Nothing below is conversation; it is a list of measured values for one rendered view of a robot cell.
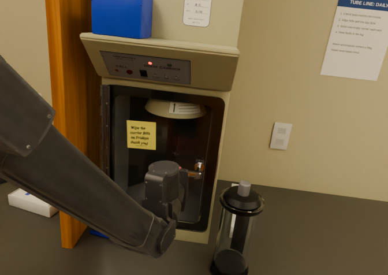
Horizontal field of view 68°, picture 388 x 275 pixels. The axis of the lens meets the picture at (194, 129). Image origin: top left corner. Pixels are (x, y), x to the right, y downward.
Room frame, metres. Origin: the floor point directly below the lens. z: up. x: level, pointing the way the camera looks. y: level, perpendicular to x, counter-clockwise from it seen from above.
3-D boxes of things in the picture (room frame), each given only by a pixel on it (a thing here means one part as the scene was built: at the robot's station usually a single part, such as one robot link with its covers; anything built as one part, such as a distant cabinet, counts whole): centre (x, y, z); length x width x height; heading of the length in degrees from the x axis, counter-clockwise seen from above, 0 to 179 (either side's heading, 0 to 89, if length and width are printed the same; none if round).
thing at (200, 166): (0.65, 0.01, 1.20); 0.10 x 0.05 x 0.03; 87
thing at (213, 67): (0.64, 0.08, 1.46); 0.32 x 0.11 x 0.10; 88
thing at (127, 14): (0.64, 0.17, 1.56); 0.10 x 0.10 x 0.09; 88
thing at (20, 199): (0.81, 0.48, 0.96); 0.16 x 0.12 x 0.04; 76
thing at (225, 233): (0.60, -0.13, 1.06); 0.11 x 0.11 x 0.21
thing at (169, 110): (0.69, 0.08, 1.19); 0.30 x 0.01 x 0.40; 87
